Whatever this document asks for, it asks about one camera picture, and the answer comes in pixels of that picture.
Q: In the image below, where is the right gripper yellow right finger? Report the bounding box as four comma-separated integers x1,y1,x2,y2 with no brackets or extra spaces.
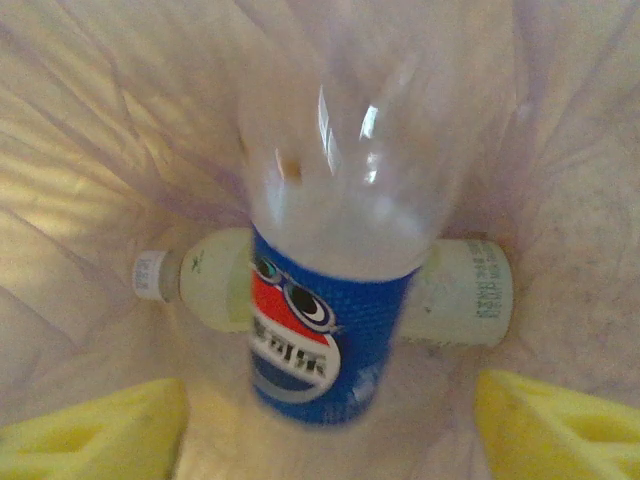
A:
473,369,640,480

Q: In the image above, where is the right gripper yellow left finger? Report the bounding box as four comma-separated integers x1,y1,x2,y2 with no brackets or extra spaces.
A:
0,377,189,480

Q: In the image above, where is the blue label cola bottle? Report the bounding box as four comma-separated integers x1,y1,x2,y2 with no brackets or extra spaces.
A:
237,44,471,429

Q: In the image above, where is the pink plastic bin liner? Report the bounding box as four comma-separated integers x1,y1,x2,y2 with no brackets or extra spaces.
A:
0,0,640,480

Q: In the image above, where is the white bottle with green print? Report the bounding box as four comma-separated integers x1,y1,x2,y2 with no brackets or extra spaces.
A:
132,227,515,349

